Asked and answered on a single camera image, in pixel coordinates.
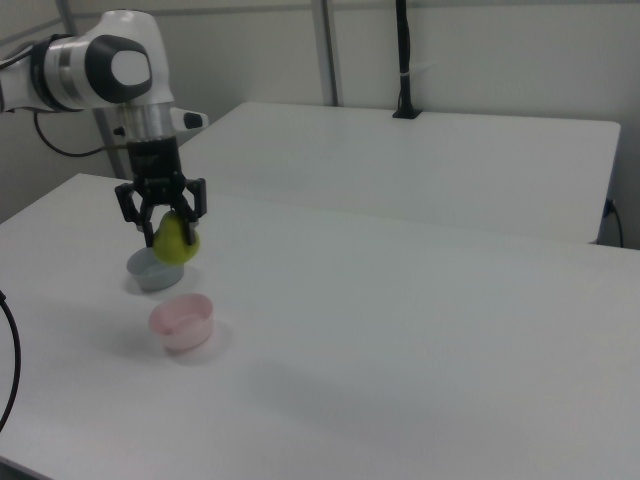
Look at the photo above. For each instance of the green pear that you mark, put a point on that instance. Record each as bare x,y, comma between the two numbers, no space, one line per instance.
172,249

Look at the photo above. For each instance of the white side table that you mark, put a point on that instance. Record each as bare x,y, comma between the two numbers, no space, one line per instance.
400,170

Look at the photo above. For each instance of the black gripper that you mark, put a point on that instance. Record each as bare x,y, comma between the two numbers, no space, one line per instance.
154,165

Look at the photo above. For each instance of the grey bowl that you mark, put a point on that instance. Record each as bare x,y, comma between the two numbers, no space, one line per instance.
155,281

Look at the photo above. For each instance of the pink bowl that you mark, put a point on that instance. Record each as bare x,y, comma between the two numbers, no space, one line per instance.
185,325

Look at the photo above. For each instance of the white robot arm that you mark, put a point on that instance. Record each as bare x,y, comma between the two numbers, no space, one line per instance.
75,75

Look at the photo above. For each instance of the black camera pole with clamp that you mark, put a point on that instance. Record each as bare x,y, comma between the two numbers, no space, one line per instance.
404,45

